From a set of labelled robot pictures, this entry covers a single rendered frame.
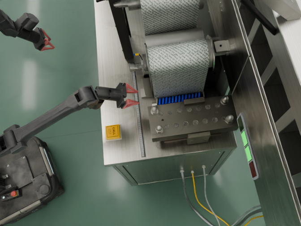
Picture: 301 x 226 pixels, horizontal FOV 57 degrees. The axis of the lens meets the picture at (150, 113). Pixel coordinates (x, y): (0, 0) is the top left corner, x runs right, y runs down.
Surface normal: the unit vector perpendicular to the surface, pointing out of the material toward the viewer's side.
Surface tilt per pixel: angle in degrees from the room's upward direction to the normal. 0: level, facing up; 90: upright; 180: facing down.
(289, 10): 90
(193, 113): 0
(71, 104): 13
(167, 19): 92
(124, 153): 0
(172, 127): 0
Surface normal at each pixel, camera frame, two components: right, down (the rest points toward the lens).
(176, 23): 0.13, 0.93
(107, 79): -0.07, -0.37
